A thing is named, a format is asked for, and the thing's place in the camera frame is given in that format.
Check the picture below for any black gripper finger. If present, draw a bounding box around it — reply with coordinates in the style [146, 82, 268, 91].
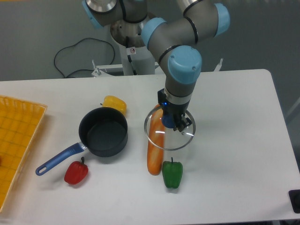
[173, 114, 191, 132]

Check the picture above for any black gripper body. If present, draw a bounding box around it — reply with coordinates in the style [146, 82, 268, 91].
[157, 89, 191, 124]

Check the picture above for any glass lid blue knob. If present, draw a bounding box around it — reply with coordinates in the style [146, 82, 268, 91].
[144, 105, 196, 151]

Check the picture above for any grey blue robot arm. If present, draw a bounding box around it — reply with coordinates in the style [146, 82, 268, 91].
[82, 0, 230, 131]

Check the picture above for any baguette bread loaf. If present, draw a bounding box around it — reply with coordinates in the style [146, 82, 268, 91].
[147, 109, 165, 176]

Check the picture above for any green bell pepper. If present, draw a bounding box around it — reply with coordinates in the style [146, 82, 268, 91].
[162, 157, 183, 189]

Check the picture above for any yellow bell pepper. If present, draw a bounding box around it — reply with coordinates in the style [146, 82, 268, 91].
[101, 95, 127, 115]

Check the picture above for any red bell pepper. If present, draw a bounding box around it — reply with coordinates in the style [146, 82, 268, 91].
[64, 157, 89, 185]

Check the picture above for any black object at table corner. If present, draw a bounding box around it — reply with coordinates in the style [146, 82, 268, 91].
[288, 189, 300, 214]

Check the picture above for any yellow plastic basket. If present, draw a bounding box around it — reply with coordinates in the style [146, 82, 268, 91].
[0, 95, 47, 211]

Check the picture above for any black saucepan blue handle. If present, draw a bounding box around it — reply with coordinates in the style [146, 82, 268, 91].
[35, 107, 128, 176]

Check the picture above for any black cable on floor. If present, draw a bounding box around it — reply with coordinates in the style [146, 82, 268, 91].
[53, 37, 116, 78]

